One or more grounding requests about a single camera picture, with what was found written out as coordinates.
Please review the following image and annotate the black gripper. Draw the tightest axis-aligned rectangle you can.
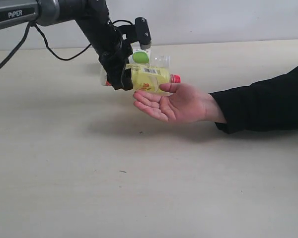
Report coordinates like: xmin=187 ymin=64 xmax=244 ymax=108
xmin=99 ymin=21 xmax=138 ymax=91

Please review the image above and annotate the yellow juice bottle red cap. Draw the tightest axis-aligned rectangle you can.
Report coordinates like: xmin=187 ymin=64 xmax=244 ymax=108
xmin=100 ymin=63 xmax=181 ymax=94

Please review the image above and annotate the clear tea bottle balloon label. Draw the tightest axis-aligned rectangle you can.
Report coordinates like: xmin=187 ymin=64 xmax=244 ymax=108
xmin=128 ymin=48 xmax=171 ymax=69

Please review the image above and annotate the black sleeved forearm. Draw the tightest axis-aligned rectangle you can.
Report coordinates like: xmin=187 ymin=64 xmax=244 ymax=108
xmin=211 ymin=66 xmax=298 ymax=134

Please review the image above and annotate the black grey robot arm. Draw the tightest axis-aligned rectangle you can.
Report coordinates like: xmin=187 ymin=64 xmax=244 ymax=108
xmin=0 ymin=0 xmax=151 ymax=91

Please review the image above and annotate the person's open bare hand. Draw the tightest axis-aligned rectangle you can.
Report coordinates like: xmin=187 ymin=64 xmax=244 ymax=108
xmin=133 ymin=83 xmax=226 ymax=123

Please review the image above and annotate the black braided cable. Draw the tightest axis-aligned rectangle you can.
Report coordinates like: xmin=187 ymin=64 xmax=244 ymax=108
xmin=0 ymin=19 xmax=92 ymax=76

